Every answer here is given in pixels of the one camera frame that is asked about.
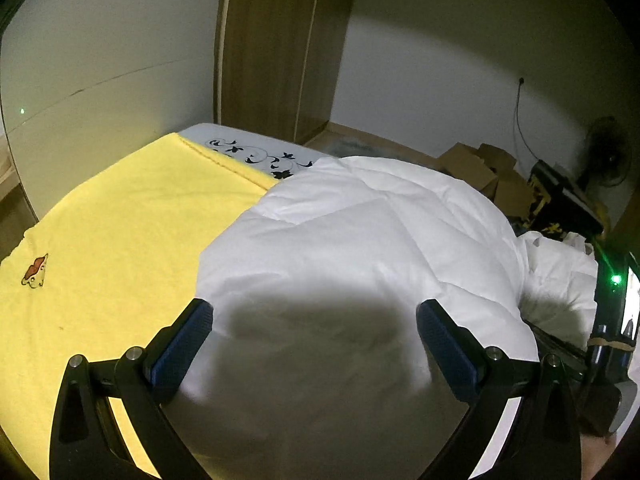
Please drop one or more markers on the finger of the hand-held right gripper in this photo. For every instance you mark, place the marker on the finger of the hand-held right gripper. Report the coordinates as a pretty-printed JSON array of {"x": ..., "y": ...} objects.
[{"x": 560, "y": 342}]

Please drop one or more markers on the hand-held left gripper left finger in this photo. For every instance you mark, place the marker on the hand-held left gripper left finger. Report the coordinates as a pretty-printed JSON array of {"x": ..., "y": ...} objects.
[{"x": 182, "y": 350}]

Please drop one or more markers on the white puffer jacket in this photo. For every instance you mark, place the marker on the white puffer jacket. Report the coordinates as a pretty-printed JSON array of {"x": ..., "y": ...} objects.
[{"x": 375, "y": 240}]

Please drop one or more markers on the wooden wardrobe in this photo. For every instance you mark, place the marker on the wooden wardrobe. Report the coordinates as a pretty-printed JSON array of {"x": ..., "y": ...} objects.
[{"x": 280, "y": 50}]

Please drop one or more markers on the black standing fan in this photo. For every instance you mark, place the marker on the black standing fan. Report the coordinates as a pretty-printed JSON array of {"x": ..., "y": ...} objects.
[{"x": 607, "y": 150}]

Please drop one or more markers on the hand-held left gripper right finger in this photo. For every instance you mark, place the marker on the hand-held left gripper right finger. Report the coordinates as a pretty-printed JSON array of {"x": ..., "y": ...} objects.
[{"x": 447, "y": 355}]

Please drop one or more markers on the black and yellow box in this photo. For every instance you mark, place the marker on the black and yellow box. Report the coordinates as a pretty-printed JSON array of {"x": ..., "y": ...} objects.
[{"x": 560, "y": 190}]

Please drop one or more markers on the yellow blanket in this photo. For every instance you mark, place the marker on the yellow blanket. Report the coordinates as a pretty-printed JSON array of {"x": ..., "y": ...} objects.
[{"x": 125, "y": 235}]

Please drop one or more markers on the open cardboard box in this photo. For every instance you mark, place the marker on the open cardboard box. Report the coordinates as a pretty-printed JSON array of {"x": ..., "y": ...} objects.
[
  {"x": 497, "y": 156},
  {"x": 467, "y": 170}
]

